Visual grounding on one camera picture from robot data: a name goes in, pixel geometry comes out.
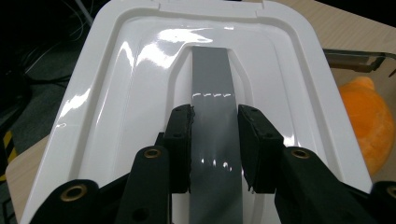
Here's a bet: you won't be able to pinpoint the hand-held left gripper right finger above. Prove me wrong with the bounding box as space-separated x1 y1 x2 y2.
236 104 286 194

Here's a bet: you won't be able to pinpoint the white lid with grey handle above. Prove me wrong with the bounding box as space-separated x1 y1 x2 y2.
19 0 374 224

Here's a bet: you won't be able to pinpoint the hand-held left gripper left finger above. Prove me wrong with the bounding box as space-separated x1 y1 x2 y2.
163 104 196 194

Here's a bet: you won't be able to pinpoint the orange plush toy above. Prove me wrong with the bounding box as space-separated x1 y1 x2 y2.
338 76 396 177

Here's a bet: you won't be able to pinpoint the black yellow striped base plate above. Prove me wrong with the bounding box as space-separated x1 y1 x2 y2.
0 130 19 183

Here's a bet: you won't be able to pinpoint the black floor cables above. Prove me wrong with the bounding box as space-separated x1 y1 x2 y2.
18 0 94 82

